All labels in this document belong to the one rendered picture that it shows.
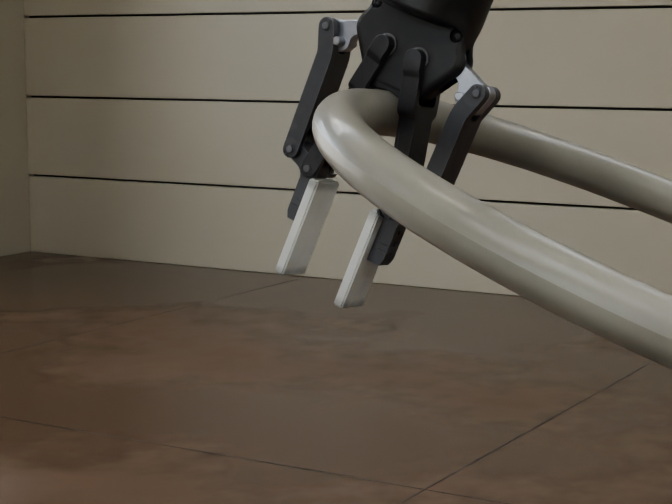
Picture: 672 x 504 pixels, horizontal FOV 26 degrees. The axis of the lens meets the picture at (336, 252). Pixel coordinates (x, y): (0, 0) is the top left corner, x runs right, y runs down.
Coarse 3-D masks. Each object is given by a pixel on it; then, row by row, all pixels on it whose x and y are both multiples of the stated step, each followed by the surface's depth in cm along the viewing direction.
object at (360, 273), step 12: (372, 216) 95; (372, 228) 96; (360, 240) 96; (372, 240) 96; (360, 252) 96; (360, 264) 96; (372, 264) 98; (348, 276) 96; (360, 276) 97; (372, 276) 98; (348, 288) 97; (360, 288) 98; (336, 300) 97; (348, 300) 97; (360, 300) 99
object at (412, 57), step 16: (416, 64) 93; (416, 80) 93; (400, 96) 94; (416, 96) 93; (400, 112) 94; (416, 112) 94; (432, 112) 96; (400, 128) 95; (416, 128) 94; (400, 144) 95; (416, 144) 95; (416, 160) 95
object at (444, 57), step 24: (384, 0) 93; (408, 0) 91; (432, 0) 91; (456, 0) 91; (480, 0) 92; (360, 24) 96; (384, 24) 95; (408, 24) 94; (432, 24) 93; (456, 24) 92; (480, 24) 93; (360, 48) 96; (408, 48) 94; (432, 48) 93; (456, 48) 93; (384, 72) 95; (432, 72) 93; (456, 72) 93; (432, 96) 95
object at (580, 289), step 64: (320, 128) 80; (384, 128) 94; (512, 128) 104; (384, 192) 71; (448, 192) 69; (640, 192) 107; (512, 256) 66; (576, 256) 65; (576, 320) 65; (640, 320) 63
